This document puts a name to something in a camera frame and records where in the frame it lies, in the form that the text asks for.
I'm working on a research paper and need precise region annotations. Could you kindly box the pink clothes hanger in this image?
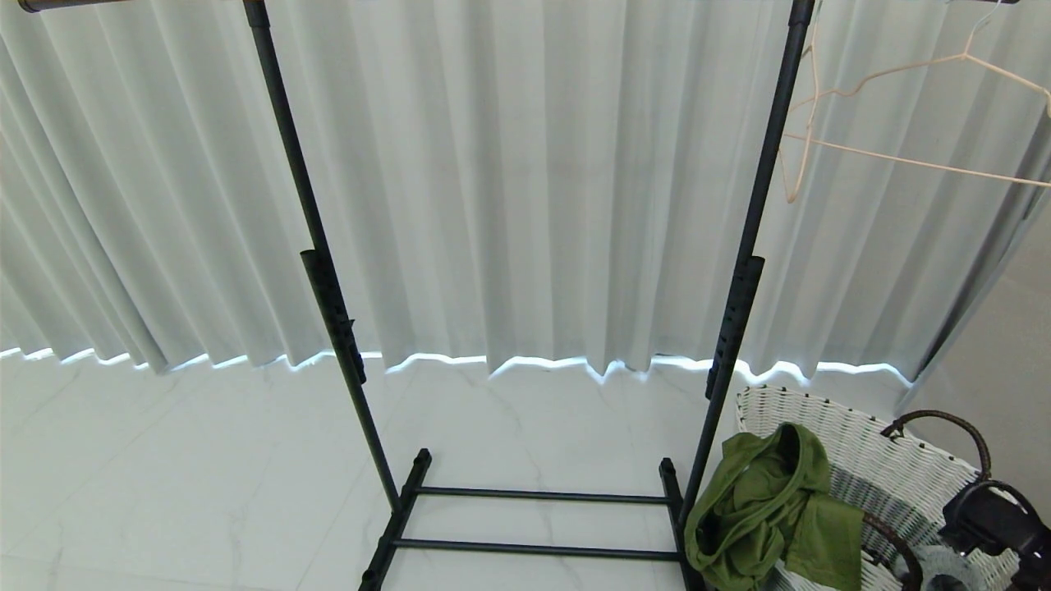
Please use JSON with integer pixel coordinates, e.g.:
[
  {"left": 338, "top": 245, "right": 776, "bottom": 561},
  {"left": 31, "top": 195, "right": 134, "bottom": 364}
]
[
  {"left": 778, "top": 16, "right": 822, "bottom": 204},
  {"left": 780, "top": 0, "right": 1051, "bottom": 188}
]

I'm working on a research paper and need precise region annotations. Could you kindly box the black clothes rack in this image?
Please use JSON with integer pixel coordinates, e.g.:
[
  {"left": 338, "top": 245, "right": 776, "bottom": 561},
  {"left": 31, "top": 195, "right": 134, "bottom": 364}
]
[{"left": 18, "top": 0, "right": 1019, "bottom": 591}]

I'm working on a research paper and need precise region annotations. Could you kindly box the white laundry basket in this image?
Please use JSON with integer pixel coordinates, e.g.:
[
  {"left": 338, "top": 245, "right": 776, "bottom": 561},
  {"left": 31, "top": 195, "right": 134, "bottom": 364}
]
[{"left": 735, "top": 384, "right": 1023, "bottom": 591}]

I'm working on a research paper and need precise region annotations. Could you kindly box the green long-sleeved shirt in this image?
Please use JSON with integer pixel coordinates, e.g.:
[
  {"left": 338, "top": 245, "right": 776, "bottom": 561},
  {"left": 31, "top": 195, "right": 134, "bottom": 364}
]
[{"left": 684, "top": 423, "right": 865, "bottom": 591}]

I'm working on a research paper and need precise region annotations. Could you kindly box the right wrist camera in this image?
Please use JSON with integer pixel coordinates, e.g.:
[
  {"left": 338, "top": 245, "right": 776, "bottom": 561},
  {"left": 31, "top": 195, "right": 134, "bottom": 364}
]
[{"left": 939, "top": 483, "right": 1048, "bottom": 563}]

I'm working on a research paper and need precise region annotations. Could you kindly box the black cable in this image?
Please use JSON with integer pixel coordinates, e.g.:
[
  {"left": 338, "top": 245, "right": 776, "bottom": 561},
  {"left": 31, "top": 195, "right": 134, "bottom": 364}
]
[{"left": 957, "top": 480, "right": 1042, "bottom": 514}]

